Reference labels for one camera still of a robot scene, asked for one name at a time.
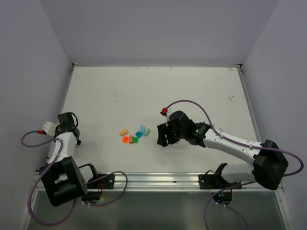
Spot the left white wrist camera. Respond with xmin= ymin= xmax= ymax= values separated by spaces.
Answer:
xmin=43 ymin=122 xmax=57 ymax=137

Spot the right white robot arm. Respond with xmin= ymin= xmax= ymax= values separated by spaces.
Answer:
xmin=157 ymin=108 xmax=288 ymax=190

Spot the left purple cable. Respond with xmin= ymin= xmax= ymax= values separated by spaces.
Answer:
xmin=21 ymin=130 xmax=128 ymax=227

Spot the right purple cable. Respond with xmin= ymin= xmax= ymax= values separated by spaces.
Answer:
xmin=160 ymin=100 xmax=304 ymax=230

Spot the blue highlighter cap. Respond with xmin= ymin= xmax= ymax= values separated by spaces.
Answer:
xmin=136 ymin=131 xmax=142 ymax=138

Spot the green highlighter cap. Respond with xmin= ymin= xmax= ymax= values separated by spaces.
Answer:
xmin=133 ymin=137 xmax=139 ymax=143

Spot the orange highlighter cap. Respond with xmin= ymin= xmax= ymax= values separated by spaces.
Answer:
xmin=122 ymin=136 xmax=129 ymax=143

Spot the yellow marker cap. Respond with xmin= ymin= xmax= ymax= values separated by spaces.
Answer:
xmin=119 ymin=129 xmax=128 ymax=136

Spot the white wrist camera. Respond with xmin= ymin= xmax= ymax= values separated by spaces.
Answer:
xmin=164 ymin=110 xmax=173 ymax=122
xmin=43 ymin=122 xmax=57 ymax=137

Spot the purple cable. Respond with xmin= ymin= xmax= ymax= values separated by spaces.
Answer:
xmin=21 ymin=130 xmax=128 ymax=227
xmin=160 ymin=100 xmax=304 ymax=230

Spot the light blue pen cap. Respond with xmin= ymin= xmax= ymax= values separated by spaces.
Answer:
xmin=140 ymin=125 xmax=146 ymax=133

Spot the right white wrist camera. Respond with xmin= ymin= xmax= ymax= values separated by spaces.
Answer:
xmin=164 ymin=110 xmax=173 ymax=122

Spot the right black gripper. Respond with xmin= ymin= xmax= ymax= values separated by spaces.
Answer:
xmin=157 ymin=120 xmax=187 ymax=146

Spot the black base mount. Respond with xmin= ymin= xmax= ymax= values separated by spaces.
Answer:
xmin=198 ymin=163 xmax=242 ymax=206
xmin=81 ymin=175 xmax=115 ymax=204

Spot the light green pen cap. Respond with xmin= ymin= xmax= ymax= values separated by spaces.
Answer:
xmin=143 ymin=128 xmax=150 ymax=136

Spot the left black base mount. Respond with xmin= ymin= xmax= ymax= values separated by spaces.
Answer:
xmin=81 ymin=175 xmax=115 ymax=204

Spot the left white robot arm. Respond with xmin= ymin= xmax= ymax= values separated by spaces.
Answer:
xmin=39 ymin=112 xmax=100 ymax=207

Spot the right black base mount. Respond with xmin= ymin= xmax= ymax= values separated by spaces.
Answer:
xmin=198 ymin=163 xmax=242 ymax=206

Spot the aluminium front rail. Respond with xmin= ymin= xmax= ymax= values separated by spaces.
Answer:
xmin=31 ymin=171 xmax=283 ymax=192

